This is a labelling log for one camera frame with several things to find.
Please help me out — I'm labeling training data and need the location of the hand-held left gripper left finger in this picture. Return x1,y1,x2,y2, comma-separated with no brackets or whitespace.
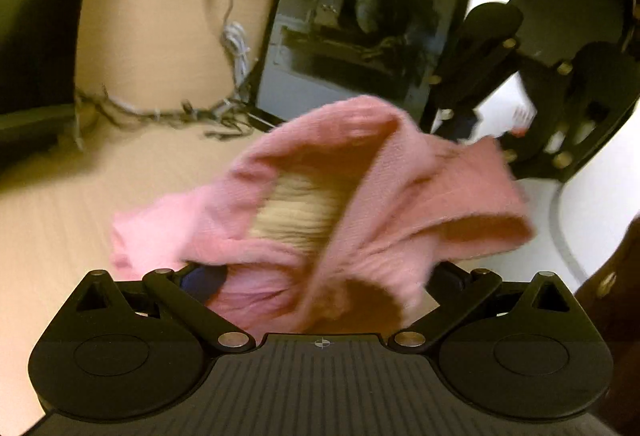
75,265,257,352

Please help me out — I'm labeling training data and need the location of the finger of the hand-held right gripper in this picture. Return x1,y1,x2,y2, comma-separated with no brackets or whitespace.
502,59,637,183
427,34,522,142

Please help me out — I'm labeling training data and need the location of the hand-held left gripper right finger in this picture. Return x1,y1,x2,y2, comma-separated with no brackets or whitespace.
389,261,576,350

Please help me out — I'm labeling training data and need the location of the pink knit sweater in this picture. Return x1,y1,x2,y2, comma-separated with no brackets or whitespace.
110,96,533,334

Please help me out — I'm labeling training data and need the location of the flat black monitor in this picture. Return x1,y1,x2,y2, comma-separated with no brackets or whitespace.
252,0,481,133

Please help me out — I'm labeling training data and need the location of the curved black monitor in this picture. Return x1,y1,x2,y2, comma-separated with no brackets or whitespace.
0,0,103,172

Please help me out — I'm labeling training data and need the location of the bundle of black cables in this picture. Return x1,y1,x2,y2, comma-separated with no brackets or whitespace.
75,84,273,152

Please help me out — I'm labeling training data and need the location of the white cable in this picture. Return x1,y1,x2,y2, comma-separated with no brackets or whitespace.
207,0,253,102

